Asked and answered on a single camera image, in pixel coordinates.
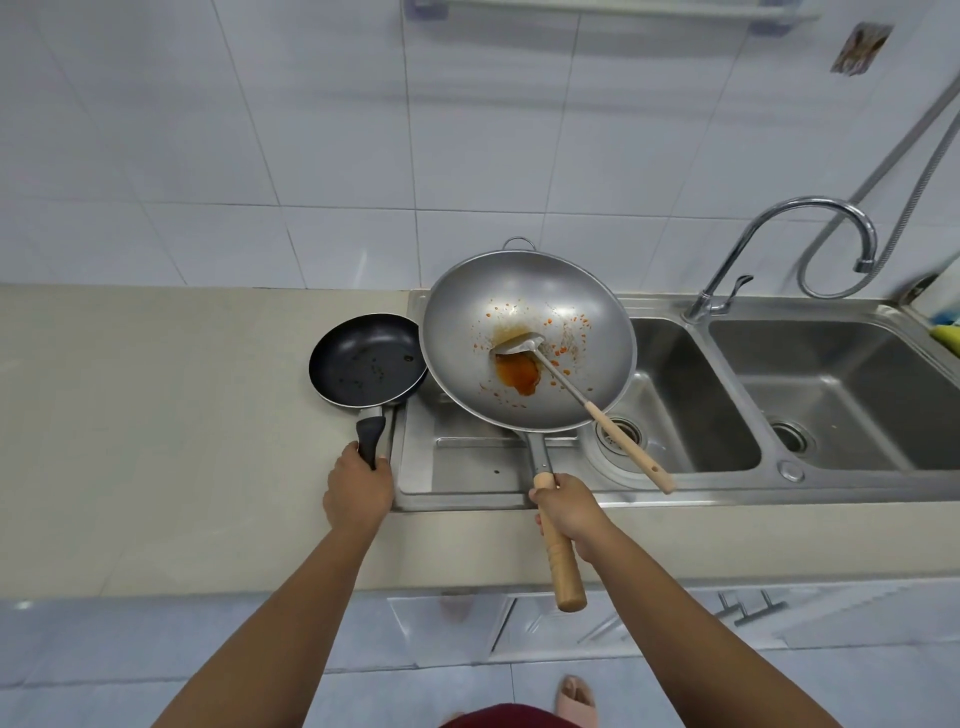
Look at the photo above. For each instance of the person's right hand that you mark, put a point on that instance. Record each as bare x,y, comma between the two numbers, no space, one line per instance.
581,517

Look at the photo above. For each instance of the person's left hand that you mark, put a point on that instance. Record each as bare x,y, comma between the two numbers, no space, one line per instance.
356,499

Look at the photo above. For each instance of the person's left fingers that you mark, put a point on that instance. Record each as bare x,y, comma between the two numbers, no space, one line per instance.
351,454

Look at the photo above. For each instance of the person's right thumb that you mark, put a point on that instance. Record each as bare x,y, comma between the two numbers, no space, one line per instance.
546,491

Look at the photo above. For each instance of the black frying pan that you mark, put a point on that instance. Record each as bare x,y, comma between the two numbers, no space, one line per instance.
360,360

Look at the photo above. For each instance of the person's left forearm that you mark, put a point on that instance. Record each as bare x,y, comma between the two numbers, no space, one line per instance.
277,637

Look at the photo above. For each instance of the person's right forearm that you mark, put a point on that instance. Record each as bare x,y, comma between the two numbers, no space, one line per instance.
697,637

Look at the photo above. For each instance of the metal sink drain strainer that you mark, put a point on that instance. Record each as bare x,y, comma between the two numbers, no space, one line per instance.
621,435

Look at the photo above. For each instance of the orange sauce residue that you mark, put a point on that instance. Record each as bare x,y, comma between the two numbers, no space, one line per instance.
519,373

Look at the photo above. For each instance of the white cabinet door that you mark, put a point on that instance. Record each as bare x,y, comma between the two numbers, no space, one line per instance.
645,630
442,634

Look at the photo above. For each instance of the pink slipper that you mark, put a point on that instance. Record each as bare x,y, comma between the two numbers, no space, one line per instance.
576,697

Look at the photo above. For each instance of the red shorts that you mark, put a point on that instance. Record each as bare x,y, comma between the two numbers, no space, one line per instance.
510,718

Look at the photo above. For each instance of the stainless steel double sink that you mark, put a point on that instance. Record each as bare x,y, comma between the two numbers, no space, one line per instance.
832,390

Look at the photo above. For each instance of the chrome gooseneck faucet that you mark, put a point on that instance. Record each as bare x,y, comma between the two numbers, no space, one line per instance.
787,204

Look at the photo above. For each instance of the yellow green sponge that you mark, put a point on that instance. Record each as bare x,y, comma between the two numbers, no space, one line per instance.
949,336

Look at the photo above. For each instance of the white container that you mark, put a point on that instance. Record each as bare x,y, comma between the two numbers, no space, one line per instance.
941,298

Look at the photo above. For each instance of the white wall shelf rail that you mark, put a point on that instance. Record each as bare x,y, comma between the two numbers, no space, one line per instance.
600,9

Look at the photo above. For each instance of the brown wall sticker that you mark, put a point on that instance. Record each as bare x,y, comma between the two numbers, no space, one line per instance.
861,49

